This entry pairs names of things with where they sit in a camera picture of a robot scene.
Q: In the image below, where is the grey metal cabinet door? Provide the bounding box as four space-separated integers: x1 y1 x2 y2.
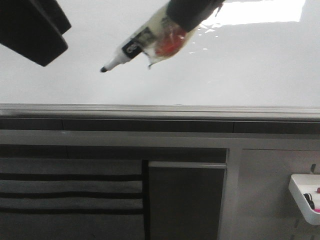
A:
148 161 227 240

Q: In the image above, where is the grey slatted panel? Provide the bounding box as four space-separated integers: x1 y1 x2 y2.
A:
0 157 150 240

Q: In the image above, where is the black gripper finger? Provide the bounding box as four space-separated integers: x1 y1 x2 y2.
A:
166 0 224 32
0 0 72 67

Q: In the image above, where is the white plastic marker tray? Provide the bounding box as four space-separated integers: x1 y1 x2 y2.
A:
288 173 320 226

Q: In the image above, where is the black marker in tray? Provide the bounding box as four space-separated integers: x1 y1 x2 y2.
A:
303 193 315 210

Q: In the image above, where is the pink marker in tray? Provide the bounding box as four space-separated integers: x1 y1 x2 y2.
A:
313 187 320 213

